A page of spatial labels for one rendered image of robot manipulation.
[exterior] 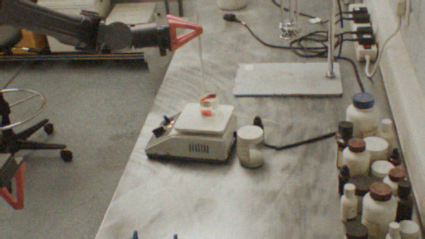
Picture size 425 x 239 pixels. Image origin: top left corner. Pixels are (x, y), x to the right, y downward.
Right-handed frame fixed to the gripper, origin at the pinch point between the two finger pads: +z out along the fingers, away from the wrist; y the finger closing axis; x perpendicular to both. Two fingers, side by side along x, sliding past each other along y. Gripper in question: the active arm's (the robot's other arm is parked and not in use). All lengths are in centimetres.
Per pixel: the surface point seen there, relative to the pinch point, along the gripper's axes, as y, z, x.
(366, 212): -40, 24, 24
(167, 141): -3.7, -9.8, 25.0
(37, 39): 230, -74, 84
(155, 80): 157, -8, 85
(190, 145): -5.9, -4.7, 25.6
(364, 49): 34, 52, 26
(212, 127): -6.3, 0.7, 21.3
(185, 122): -2.3, -5.1, 21.4
